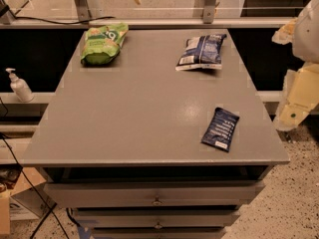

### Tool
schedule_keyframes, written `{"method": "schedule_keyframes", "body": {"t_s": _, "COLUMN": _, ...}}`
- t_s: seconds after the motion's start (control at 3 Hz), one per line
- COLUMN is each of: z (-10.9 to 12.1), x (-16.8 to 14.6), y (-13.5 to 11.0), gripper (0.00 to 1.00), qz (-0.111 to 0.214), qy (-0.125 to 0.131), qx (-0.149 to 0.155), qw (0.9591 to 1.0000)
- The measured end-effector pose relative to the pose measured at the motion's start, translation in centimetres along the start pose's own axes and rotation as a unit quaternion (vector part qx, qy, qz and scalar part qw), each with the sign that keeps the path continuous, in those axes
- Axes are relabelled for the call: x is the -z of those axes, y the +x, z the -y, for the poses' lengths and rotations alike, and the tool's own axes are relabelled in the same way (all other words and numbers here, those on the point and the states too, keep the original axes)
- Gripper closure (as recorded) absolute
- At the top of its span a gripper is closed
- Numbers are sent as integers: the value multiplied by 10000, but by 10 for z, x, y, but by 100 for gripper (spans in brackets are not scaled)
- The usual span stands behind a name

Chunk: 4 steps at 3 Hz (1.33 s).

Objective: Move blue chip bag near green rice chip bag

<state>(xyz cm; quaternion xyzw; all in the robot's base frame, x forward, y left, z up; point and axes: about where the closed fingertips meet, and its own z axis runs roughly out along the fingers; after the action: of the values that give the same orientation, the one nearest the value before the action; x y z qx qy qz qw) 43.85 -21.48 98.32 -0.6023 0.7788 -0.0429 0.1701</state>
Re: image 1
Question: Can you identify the bottom grey drawer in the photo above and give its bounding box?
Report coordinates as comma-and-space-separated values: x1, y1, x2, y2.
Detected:
92, 228, 225, 239

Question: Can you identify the white pump dispenser bottle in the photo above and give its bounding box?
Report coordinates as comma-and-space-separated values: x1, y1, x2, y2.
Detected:
6, 68, 34, 103

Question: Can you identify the black cable on floor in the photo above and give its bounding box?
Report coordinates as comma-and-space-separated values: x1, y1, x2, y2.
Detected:
0, 132, 71, 239

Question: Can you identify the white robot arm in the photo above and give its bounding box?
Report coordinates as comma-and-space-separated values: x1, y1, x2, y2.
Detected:
272, 0, 319, 131

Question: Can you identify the left metal bracket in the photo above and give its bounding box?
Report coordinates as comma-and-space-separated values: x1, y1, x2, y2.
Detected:
74, 0, 91, 21

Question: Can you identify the grey drawer cabinet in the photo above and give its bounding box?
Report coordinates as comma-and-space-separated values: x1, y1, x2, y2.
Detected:
21, 28, 291, 239

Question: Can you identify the top grey drawer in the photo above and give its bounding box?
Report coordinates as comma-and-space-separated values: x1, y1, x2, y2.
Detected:
45, 181, 265, 208

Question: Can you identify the small dark blue snack packet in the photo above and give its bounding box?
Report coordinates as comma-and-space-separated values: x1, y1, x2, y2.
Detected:
201, 108, 239, 152

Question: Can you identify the blue chip bag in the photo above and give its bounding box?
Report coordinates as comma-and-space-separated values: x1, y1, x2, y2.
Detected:
175, 34, 226, 71

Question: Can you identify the middle grey drawer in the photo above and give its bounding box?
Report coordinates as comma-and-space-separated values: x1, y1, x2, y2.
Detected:
74, 208, 239, 229

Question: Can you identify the right metal bracket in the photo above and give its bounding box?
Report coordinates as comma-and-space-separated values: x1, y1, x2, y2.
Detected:
202, 0, 216, 24

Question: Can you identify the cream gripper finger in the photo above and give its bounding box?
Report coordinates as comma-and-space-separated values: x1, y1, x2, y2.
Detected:
273, 63, 319, 131

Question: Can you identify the cardboard box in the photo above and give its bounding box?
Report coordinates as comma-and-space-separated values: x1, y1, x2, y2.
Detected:
0, 166, 53, 235

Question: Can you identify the metal bracket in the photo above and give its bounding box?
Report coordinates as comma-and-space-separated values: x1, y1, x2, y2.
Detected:
74, 0, 91, 21
202, 0, 216, 24

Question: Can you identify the black cable on ledge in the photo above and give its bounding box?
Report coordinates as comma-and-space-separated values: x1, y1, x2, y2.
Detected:
13, 15, 116, 26

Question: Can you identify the grey drawer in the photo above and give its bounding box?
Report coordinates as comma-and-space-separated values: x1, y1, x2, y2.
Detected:
92, 228, 225, 239
45, 181, 265, 208
74, 208, 239, 229

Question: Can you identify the green rice chip bag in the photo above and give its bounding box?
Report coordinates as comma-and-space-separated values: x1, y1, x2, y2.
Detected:
81, 23, 129, 66

